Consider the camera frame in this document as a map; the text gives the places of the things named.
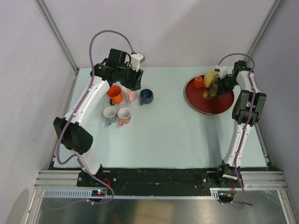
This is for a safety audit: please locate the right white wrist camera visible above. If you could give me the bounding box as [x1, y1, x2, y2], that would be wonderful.
[215, 65, 228, 79]

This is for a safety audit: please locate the orange mug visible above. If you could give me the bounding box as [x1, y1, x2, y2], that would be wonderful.
[107, 85, 123, 105]

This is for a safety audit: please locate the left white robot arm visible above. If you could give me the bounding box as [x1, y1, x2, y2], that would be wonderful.
[53, 49, 145, 186]

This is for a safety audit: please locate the red round tray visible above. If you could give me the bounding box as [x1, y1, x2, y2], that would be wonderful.
[184, 77, 235, 115]

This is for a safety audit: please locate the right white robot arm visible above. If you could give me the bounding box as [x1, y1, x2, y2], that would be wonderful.
[215, 61, 266, 187]

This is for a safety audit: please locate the white cable duct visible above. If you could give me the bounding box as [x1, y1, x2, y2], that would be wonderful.
[43, 189, 220, 200]

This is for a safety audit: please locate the pink mug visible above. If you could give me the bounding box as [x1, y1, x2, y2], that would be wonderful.
[118, 108, 131, 126]

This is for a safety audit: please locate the grey mug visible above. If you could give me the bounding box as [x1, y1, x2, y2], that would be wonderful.
[103, 106, 117, 126]

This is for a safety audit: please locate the right aluminium frame post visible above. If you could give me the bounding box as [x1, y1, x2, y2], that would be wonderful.
[246, 0, 285, 58]

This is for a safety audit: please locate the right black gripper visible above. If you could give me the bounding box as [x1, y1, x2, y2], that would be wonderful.
[217, 75, 239, 96]

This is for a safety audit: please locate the aluminium rail bar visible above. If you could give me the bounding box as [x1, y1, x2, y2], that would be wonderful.
[241, 171, 288, 190]

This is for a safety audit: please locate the pale pink cup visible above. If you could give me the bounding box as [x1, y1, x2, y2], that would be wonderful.
[122, 86, 137, 102]

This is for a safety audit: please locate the left aluminium frame post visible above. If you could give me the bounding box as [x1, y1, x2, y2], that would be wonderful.
[35, 0, 79, 75]

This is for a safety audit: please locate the small pink cup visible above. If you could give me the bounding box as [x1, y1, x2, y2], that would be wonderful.
[192, 76, 206, 89]

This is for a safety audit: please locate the blue mug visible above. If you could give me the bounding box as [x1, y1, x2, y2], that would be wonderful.
[140, 89, 154, 105]

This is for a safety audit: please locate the yellow mug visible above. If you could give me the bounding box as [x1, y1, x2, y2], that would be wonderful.
[203, 69, 218, 88]

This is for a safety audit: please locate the brown mug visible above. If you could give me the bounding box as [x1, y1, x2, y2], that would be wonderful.
[208, 80, 219, 98]

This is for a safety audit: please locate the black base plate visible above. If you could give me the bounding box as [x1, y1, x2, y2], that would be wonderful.
[77, 168, 240, 197]

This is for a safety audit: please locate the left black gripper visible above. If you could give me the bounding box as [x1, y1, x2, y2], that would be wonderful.
[117, 62, 143, 91]

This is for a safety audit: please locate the aluminium frame post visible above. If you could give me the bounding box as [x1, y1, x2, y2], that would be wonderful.
[246, 0, 285, 58]
[35, 0, 79, 75]

